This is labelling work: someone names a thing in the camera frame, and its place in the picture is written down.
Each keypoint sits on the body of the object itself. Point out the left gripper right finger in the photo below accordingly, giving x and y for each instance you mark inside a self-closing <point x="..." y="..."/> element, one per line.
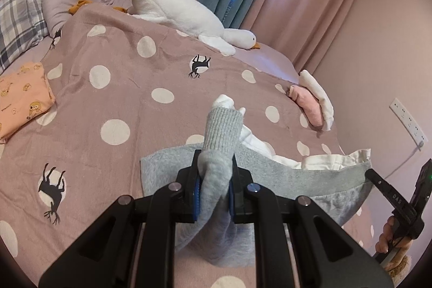
<point x="298" y="244"/>

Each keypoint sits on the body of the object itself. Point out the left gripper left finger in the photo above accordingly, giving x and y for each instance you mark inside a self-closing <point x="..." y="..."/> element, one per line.
<point x="131" y="244"/>

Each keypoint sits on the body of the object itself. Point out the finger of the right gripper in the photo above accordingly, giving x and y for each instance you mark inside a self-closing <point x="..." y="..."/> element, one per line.
<point x="387" y="190"/>

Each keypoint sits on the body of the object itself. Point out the grey New York sweatshirt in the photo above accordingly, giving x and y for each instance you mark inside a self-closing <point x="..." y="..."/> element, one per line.
<point x="335" y="182"/>

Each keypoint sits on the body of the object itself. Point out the person right hand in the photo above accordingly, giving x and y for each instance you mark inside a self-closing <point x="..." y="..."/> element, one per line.
<point x="382" y="246"/>

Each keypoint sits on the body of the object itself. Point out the folded pink garment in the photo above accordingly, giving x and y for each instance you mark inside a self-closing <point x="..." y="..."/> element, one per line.
<point x="308" y="103"/>

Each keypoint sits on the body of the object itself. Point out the folded white garment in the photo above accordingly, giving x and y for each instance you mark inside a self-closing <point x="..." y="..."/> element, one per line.
<point x="308" y="81"/>

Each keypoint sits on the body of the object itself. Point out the polka dot mauve blanket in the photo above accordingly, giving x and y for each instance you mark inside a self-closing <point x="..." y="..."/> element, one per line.
<point x="124" y="89"/>

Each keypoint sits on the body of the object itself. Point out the folded orange bear garment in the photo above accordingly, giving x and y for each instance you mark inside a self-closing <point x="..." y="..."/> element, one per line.
<point x="25" y="95"/>

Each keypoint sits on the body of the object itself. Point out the blue plaid pillow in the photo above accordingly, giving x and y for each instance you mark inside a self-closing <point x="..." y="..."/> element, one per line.
<point x="22" y="27"/>

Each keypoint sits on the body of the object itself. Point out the lavender pillow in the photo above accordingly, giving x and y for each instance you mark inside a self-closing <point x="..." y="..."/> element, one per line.
<point x="56" y="12"/>

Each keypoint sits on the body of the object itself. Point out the white goose plush toy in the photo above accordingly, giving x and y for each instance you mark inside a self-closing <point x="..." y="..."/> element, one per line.
<point x="194" y="19"/>

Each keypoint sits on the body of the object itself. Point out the white wall power strip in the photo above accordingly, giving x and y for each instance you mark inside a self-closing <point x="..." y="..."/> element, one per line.
<point x="409" y="123"/>

